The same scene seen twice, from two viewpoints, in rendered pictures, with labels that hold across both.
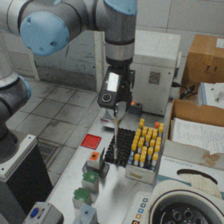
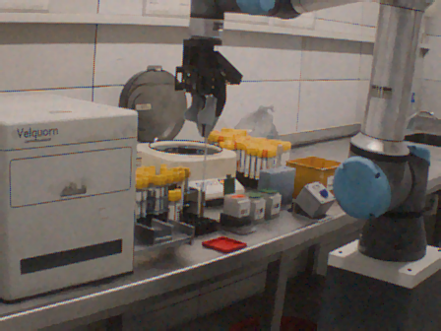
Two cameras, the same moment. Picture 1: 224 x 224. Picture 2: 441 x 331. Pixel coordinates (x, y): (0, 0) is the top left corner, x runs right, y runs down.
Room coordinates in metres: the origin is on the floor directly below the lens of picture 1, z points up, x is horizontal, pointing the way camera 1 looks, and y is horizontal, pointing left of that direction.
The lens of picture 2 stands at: (1.83, 0.55, 1.33)
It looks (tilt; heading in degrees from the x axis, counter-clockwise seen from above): 8 degrees down; 205
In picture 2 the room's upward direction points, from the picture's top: 3 degrees clockwise
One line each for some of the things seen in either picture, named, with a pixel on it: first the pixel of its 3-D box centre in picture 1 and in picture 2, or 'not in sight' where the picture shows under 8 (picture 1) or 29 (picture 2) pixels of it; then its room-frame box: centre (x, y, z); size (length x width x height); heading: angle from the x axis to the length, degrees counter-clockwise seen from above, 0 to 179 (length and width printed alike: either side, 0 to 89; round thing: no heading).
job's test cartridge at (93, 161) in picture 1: (95, 161); (236, 209); (0.45, 0.06, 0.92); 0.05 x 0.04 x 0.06; 71
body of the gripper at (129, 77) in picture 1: (119, 75); (202, 66); (0.51, -0.02, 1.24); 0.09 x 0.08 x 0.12; 162
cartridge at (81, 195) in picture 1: (82, 199); (268, 203); (0.31, 0.09, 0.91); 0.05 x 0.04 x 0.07; 71
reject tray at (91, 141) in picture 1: (91, 141); (224, 244); (0.58, 0.09, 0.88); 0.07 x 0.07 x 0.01; 71
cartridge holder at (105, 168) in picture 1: (95, 166); (235, 221); (0.45, 0.06, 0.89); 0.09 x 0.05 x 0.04; 71
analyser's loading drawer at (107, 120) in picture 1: (114, 108); (145, 237); (0.75, -0.01, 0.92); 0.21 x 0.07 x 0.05; 161
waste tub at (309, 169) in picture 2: not in sight; (315, 179); (0.05, 0.15, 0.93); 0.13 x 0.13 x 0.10; 67
